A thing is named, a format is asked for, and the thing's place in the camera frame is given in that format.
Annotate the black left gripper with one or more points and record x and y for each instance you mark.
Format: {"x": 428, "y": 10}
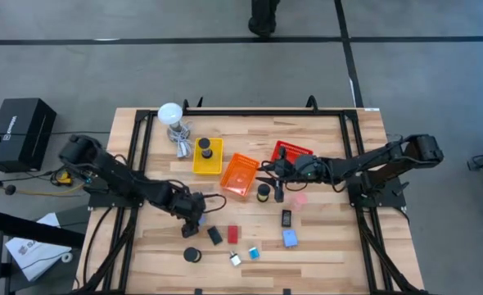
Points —
{"x": 188, "y": 202}

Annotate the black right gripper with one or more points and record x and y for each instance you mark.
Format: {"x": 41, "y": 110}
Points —
{"x": 288, "y": 168}

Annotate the black hourglass yellow-green sand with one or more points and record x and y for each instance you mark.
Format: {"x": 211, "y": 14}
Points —
{"x": 263, "y": 191}

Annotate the black rectangular box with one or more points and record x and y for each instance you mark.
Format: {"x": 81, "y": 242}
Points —
{"x": 215, "y": 235}

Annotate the pink hourglass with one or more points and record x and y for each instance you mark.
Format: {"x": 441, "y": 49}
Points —
{"x": 299, "y": 201}

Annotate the red rectangular box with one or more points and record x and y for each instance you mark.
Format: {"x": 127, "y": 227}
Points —
{"x": 233, "y": 234}

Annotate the black charger with label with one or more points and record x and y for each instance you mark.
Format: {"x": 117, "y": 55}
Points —
{"x": 286, "y": 218}

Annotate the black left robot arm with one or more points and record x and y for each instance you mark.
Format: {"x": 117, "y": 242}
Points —
{"x": 102, "y": 164}

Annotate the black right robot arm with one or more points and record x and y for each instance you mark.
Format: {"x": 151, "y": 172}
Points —
{"x": 372, "y": 162}

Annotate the red plastic basket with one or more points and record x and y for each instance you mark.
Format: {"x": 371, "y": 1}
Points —
{"x": 292, "y": 149}

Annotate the orange plastic basket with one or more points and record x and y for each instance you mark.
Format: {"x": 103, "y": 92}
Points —
{"x": 239, "y": 176}

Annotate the light blue power adapter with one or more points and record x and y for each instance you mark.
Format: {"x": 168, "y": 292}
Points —
{"x": 290, "y": 238}

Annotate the yellow plastic basket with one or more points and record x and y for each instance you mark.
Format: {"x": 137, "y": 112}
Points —
{"x": 215, "y": 164}

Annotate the white label sticker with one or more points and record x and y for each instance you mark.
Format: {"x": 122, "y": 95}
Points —
{"x": 371, "y": 109}

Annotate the white mushroom-shaped lamp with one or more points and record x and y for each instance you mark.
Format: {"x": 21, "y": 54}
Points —
{"x": 170, "y": 113}

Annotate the white tape roll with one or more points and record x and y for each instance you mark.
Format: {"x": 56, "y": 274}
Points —
{"x": 66, "y": 257}

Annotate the person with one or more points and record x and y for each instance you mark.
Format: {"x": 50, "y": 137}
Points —
{"x": 263, "y": 18}

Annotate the black beam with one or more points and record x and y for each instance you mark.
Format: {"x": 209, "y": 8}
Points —
{"x": 32, "y": 231}

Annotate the white paper bag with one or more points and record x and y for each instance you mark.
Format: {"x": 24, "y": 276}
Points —
{"x": 32, "y": 254}

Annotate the black cardboard box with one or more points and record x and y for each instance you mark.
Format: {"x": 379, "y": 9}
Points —
{"x": 22, "y": 133}

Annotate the white USB wall charger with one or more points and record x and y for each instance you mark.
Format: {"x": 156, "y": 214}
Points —
{"x": 235, "y": 259}

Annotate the blue USB wall charger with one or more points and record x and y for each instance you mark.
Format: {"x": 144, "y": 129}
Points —
{"x": 254, "y": 253}

